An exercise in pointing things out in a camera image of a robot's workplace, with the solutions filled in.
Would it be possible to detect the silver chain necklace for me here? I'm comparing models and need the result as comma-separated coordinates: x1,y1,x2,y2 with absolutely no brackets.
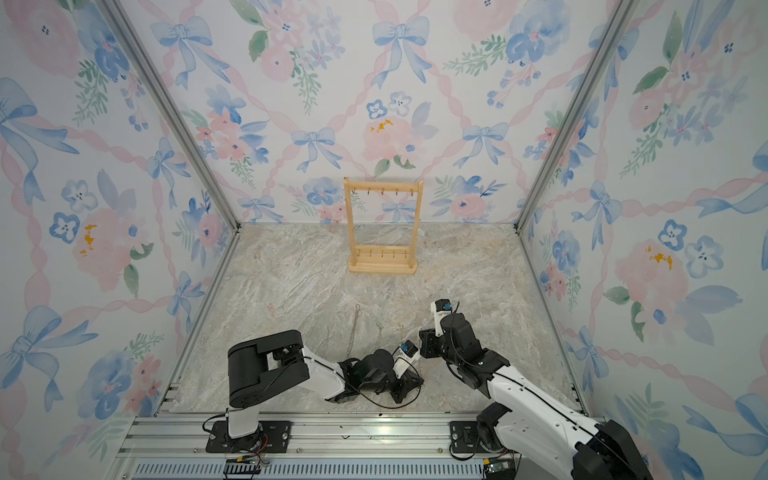
345,303,363,360

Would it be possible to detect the wooden jewelry display stand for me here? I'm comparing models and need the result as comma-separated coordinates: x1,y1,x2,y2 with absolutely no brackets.
343,177,425,275

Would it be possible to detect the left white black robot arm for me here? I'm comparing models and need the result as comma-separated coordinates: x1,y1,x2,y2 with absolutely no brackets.
225,330,424,450

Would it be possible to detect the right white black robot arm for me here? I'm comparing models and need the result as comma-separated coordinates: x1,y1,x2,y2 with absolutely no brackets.
419,303,652,479

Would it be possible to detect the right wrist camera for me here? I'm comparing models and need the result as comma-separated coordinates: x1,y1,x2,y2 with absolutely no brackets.
430,299,453,337

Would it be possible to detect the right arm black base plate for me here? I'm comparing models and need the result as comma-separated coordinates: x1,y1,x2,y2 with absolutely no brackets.
449,421,498,455

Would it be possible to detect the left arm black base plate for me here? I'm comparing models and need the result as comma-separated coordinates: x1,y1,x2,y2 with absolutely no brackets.
205,420,293,454

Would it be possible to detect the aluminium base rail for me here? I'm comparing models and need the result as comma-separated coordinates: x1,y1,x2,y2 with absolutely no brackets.
107,412,550,479

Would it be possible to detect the right aluminium corner post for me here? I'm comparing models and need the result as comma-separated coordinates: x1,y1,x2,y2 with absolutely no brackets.
515,0,636,236

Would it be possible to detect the aluminium corner post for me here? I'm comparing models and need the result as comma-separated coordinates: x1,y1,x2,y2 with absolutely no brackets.
96,1,241,232
515,0,636,236

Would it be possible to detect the left aluminium corner post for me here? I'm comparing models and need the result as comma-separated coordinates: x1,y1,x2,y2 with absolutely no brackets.
96,1,241,232

